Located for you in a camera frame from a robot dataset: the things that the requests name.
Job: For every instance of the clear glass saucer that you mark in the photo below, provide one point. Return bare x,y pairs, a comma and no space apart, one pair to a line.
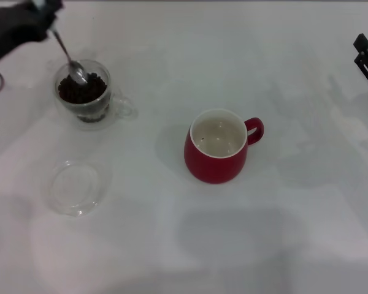
79,186

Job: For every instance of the red mug with white inside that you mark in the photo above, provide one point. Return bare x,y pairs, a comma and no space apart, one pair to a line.
211,168

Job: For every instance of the clear double-walled glass cup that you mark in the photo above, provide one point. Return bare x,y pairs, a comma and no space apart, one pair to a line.
116,105

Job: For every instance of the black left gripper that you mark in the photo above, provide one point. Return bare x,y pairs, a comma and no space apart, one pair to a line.
24,21

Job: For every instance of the brown coffee beans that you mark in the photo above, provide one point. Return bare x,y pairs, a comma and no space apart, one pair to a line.
79,93

